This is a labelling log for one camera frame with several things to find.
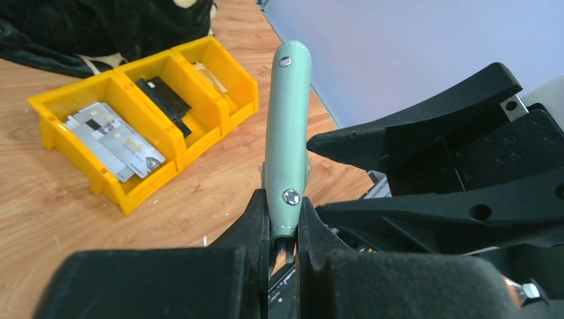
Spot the green card holder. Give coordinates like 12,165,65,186
263,41,312,239

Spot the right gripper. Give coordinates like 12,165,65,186
307,62,563,255

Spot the silver cards stack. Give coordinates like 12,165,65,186
65,102,166,182

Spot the yellow three-compartment bin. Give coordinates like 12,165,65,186
28,36,259,215

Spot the gold cards stack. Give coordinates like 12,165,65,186
192,62,227,96

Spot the black floral blanket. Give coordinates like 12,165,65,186
1,1,217,78

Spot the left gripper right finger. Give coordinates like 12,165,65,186
296,198,524,318

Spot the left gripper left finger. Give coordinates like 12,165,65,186
33,189,269,318

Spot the black cards stack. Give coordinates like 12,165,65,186
135,76,192,138

